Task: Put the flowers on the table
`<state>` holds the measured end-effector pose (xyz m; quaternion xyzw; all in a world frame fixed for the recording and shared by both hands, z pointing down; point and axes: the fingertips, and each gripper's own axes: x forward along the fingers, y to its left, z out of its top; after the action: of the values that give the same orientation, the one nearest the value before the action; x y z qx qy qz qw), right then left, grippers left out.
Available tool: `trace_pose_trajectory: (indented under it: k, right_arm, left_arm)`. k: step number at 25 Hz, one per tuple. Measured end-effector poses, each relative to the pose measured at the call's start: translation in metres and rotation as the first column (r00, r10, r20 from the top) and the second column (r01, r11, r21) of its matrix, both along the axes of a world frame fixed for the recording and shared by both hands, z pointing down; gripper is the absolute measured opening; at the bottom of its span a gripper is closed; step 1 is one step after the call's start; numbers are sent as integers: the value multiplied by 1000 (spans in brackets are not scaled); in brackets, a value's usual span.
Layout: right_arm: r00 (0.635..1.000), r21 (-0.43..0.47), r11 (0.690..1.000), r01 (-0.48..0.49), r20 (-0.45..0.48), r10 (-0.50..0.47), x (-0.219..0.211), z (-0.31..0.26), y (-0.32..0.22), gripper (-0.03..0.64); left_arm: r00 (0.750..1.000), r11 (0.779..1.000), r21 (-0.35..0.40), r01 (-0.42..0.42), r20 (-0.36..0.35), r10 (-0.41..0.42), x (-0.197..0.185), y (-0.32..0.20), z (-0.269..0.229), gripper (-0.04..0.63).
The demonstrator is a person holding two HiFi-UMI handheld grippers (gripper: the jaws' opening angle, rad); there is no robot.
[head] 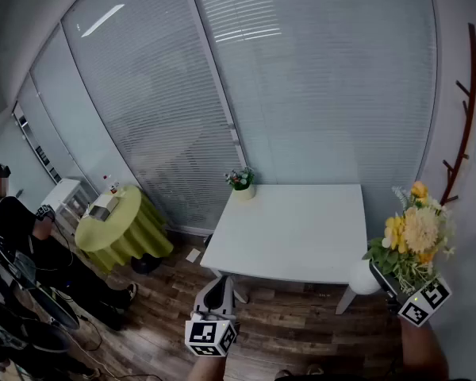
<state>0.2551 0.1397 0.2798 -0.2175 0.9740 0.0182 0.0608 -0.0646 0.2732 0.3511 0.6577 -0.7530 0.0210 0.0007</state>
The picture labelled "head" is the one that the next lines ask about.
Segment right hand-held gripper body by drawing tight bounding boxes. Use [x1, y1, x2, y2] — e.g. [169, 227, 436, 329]
[383, 277, 454, 328]

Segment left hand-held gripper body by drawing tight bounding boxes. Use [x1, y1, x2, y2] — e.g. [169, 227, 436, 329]
[184, 275, 240, 359]

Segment yellow flowers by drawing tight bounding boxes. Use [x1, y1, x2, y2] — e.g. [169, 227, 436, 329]
[347, 180, 458, 296]

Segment person's left forearm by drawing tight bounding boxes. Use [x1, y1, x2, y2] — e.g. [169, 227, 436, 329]
[187, 354, 228, 381]

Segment person's right forearm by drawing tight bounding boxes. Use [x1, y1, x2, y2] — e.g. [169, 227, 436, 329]
[397, 316, 450, 381]

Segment round table green tablecloth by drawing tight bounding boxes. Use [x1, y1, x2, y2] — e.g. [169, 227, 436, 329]
[74, 184, 175, 275]

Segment small flower plant cream pot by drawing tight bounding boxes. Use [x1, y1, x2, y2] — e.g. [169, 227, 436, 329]
[224, 166, 256, 202]

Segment beige tissue box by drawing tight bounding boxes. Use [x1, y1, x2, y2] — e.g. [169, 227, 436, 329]
[87, 194, 121, 219]

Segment brown branch coat rack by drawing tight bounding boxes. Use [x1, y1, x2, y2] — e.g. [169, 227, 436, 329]
[439, 22, 476, 207]

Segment black round chair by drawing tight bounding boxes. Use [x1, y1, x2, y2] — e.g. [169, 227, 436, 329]
[0, 252, 82, 376]

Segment white side table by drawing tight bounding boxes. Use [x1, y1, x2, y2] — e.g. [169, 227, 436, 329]
[40, 177, 85, 218]

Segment wall shelf with items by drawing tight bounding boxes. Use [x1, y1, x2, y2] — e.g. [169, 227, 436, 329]
[12, 103, 63, 185]

